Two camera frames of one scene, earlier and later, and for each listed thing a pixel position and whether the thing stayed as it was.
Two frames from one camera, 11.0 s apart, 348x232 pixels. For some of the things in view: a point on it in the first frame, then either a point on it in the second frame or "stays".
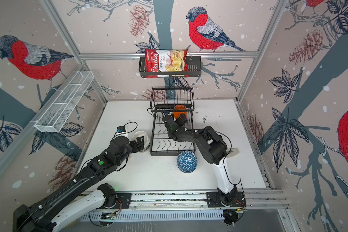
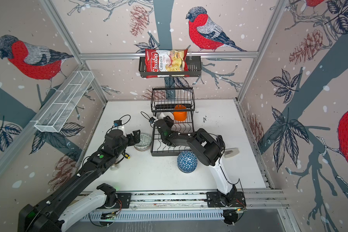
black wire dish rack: [163, 100] stays
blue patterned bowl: [187, 161] stays
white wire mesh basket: [55, 115] stays
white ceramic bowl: [146, 139] to [162, 115]
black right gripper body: [179, 122] to [169, 123]
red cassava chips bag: [157, 60] stays
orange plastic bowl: [176, 114] stays
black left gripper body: [136, 148] to [131, 140]
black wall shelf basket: [195, 68] stays
